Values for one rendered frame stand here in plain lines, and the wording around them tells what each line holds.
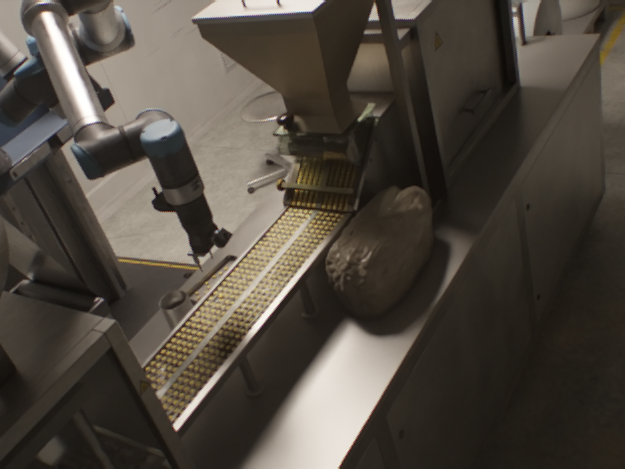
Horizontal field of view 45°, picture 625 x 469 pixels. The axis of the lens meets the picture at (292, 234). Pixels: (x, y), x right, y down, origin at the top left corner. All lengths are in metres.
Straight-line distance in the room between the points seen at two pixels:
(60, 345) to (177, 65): 3.81
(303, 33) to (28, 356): 0.91
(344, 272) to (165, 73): 3.25
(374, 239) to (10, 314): 0.87
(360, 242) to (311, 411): 0.42
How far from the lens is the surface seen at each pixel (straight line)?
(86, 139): 1.72
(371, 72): 2.15
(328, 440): 1.64
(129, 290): 3.20
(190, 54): 5.03
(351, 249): 1.81
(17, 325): 1.36
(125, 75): 4.63
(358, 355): 1.79
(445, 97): 2.27
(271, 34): 1.77
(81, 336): 1.25
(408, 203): 1.94
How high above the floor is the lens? 2.03
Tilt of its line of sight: 33 degrees down
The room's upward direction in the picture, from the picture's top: 19 degrees counter-clockwise
